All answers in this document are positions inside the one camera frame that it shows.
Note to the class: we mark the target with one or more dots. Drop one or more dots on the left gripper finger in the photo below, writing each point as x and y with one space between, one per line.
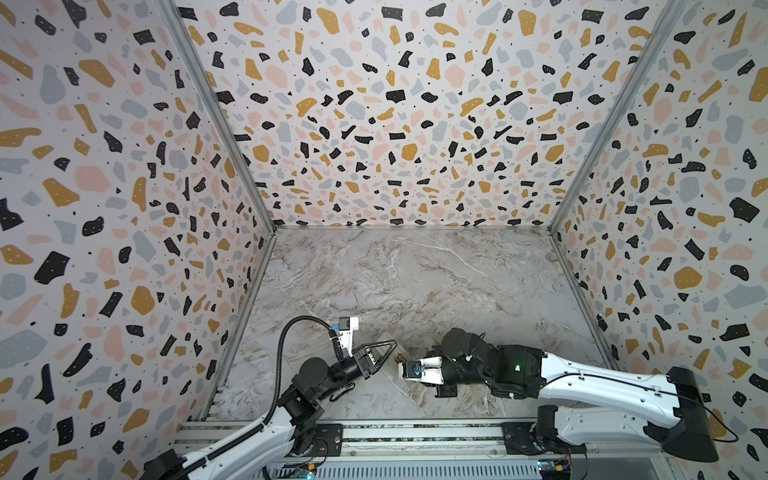
380 361
382 347

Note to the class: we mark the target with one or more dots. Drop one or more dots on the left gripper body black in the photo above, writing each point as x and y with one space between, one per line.
362 366

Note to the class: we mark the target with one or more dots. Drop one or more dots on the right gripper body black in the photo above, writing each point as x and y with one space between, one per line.
447 369

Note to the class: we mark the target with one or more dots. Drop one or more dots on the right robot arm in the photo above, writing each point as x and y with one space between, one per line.
580 404

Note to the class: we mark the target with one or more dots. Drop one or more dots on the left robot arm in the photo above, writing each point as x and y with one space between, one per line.
289 424

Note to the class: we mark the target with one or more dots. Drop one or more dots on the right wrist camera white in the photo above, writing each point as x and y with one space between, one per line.
426 371

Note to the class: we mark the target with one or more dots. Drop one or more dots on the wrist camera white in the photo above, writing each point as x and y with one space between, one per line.
342 336
426 371

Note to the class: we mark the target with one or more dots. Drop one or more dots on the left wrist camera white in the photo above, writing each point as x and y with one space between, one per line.
342 336

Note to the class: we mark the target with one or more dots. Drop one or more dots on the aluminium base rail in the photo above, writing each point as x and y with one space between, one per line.
450 439

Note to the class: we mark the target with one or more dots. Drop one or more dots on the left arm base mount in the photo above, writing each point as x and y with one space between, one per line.
324 440

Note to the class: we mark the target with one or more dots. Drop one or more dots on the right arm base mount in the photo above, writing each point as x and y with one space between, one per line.
538 437

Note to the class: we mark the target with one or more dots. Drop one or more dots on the perforated cable tray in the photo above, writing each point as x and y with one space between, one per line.
463 469

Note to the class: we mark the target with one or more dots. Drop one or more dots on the left corner aluminium post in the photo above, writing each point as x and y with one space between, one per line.
169 13

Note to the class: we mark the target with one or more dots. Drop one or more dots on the corner aluminium post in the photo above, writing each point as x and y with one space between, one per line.
169 13
669 16

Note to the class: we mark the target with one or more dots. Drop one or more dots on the right corner aluminium post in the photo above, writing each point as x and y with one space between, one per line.
669 16

